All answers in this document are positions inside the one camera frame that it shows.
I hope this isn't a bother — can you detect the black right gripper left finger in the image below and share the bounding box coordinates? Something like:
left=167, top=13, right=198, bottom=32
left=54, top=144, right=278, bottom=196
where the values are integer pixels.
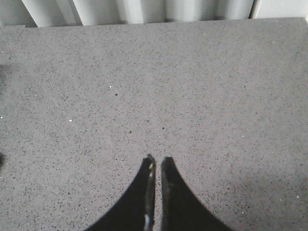
left=87, top=154, right=156, bottom=231

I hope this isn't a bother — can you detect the white pleated curtain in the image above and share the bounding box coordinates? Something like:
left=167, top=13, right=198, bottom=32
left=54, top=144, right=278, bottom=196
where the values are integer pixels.
left=0, top=0, right=308, bottom=27

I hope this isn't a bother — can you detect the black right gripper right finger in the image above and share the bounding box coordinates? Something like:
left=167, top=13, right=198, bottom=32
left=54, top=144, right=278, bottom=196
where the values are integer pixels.
left=161, top=157, right=231, bottom=231

